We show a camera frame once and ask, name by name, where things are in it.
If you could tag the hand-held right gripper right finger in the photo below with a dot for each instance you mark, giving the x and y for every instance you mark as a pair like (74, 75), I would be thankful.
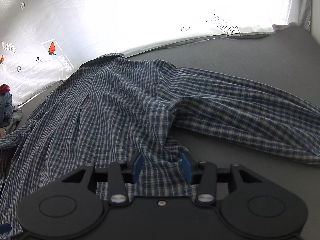
(187, 167)

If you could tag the beige garment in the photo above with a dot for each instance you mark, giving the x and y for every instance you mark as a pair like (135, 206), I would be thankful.
(2, 132)

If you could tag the blue plaid shirt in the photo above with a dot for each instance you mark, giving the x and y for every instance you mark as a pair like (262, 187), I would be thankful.
(100, 117)

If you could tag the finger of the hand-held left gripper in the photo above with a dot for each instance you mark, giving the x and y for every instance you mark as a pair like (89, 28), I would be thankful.
(5, 228)

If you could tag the printed white sheet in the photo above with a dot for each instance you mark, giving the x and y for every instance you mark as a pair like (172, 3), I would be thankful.
(150, 17)

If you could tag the dark red garment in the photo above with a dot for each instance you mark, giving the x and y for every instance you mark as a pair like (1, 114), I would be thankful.
(4, 88)

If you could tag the blue denim jeans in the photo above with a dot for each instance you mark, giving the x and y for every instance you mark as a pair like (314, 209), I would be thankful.
(6, 107)

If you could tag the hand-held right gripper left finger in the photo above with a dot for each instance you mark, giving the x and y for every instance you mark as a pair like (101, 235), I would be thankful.
(137, 167)

